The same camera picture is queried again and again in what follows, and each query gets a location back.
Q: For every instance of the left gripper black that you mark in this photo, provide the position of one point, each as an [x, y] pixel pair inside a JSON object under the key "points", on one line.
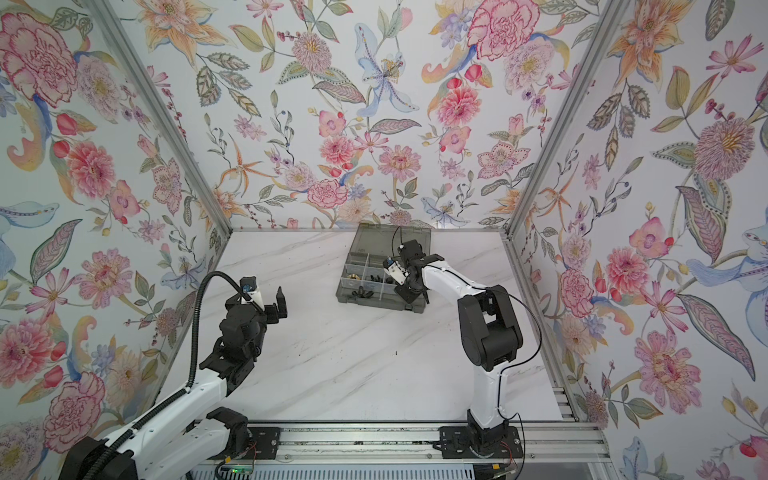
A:
{"points": [[270, 310]]}

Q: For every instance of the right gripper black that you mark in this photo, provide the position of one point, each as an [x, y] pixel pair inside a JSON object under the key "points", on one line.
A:
{"points": [[404, 294]]}

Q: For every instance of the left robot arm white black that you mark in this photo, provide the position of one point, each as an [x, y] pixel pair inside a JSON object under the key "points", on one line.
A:
{"points": [[191, 425]]}

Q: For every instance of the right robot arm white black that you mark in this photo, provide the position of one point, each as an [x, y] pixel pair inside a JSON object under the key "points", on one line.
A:
{"points": [[490, 336]]}

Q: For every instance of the grey plastic organizer box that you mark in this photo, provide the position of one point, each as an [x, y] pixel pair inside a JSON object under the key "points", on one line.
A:
{"points": [[365, 280]]}

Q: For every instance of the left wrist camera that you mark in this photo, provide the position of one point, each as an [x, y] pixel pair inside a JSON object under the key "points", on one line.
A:
{"points": [[249, 285]]}

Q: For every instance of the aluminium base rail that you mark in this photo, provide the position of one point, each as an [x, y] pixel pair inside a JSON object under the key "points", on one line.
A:
{"points": [[294, 443]]}

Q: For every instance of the left aluminium corner post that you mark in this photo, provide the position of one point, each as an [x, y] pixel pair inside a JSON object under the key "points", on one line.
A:
{"points": [[116, 37]]}

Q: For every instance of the aluminium corner post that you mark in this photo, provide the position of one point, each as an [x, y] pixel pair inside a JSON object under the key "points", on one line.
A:
{"points": [[606, 27], [116, 37]]}

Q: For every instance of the right aluminium corner post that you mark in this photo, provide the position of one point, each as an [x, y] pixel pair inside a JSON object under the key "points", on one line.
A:
{"points": [[606, 27]]}

